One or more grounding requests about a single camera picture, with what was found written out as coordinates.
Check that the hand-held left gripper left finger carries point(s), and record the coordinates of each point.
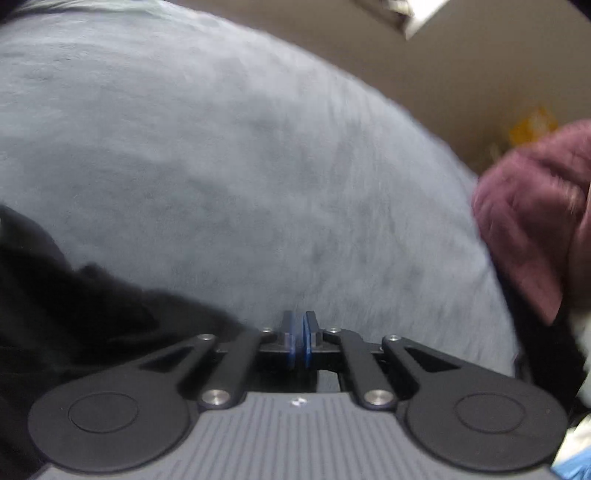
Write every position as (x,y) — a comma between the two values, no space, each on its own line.
(290,348)

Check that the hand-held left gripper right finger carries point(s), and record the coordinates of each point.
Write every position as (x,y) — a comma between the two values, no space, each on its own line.
(308,346)

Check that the black fleece garment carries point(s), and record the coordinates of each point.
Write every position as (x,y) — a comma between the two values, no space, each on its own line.
(69,314)

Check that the grey bed blanket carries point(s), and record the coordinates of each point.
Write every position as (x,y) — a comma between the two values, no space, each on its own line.
(231,161)

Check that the light blue cloth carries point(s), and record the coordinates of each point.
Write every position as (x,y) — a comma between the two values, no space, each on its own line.
(577,470)

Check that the yellow object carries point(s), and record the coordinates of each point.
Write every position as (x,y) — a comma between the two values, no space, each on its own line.
(533,127)

